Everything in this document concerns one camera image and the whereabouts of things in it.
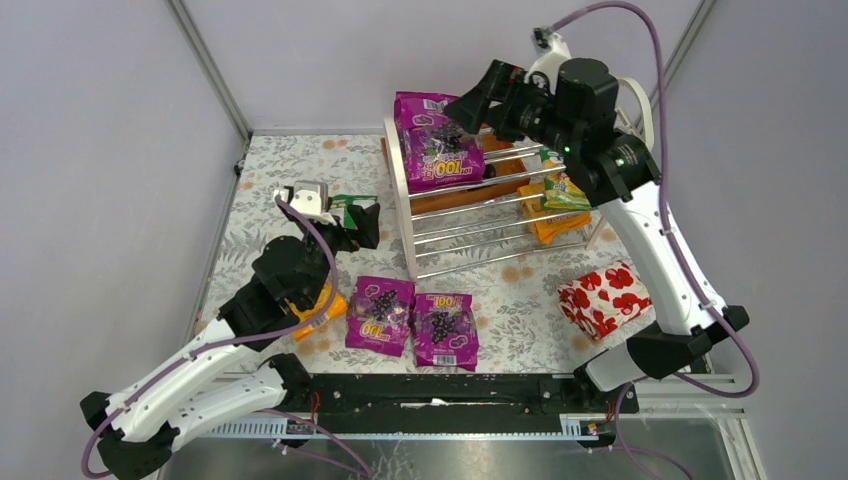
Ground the orange wooden divider tray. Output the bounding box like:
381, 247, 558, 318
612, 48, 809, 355
410, 159, 531, 215

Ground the purple candy bag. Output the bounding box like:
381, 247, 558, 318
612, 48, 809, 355
394, 91, 486, 193
411, 293, 479, 372
345, 276, 415, 357

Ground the white metal shelf rack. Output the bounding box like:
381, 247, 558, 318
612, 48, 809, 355
382, 115, 607, 280

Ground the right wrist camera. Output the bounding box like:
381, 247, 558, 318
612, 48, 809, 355
525, 27, 572, 92

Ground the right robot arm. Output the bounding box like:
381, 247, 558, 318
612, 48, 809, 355
445, 58, 750, 392

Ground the orange mango candy bag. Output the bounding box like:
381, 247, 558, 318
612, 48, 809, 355
289, 281, 348, 342

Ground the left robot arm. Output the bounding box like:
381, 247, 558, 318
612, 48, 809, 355
80, 200, 381, 479

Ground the green yellow bag on shelf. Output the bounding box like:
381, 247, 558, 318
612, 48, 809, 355
539, 148, 591, 211

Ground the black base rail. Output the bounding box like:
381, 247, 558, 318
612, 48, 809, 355
265, 354, 639, 436

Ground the red white floral bag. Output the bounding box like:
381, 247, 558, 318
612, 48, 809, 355
556, 260, 653, 341

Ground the rolled dark orange sock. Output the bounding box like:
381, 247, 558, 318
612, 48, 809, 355
482, 165, 497, 180

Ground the green candy bag on table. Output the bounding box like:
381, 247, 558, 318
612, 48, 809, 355
329, 194, 378, 229

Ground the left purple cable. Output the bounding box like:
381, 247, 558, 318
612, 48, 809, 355
80, 197, 339, 480

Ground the orange bag under shelf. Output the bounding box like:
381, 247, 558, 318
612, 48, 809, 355
517, 183, 592, 245

